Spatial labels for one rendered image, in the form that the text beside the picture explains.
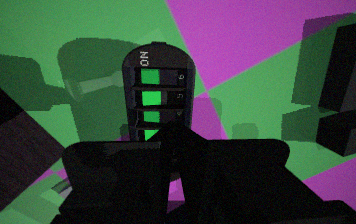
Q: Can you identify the dark grey controller unit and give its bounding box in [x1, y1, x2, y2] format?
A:
[122, 41, 196, 141]

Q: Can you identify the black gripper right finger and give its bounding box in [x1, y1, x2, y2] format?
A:
[174, 121, 290, 224]

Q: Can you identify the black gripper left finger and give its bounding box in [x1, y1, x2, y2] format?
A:
[61, 121, 174, 224]

